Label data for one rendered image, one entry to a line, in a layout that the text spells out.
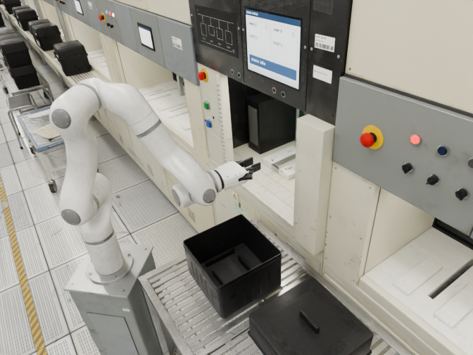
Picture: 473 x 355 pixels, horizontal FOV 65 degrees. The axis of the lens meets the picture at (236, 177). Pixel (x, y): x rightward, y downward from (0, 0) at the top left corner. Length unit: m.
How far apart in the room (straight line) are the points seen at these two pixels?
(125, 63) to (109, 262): 1.89
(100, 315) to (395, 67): 1.44
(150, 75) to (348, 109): 2.34
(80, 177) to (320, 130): 0.80
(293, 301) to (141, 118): 0.78
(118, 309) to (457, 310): 1.23
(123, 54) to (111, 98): 1.98
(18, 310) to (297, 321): 1.98
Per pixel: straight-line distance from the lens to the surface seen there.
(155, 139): 1.15
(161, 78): 3.27
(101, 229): 1.51
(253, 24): 1.38
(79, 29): 4.56
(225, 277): 1.52
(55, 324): 2.64
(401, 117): 1.00
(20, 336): 2.70
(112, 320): 1.76
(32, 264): 3.10
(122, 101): 1.13
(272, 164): 1.90
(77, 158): 1.30
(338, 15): 1.08
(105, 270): 1.63
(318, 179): 1.23
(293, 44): 1.23
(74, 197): 1.37
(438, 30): 0.94
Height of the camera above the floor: 1.93
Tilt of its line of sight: 35 degrees down
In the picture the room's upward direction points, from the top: 4 degrees counter-clockwise
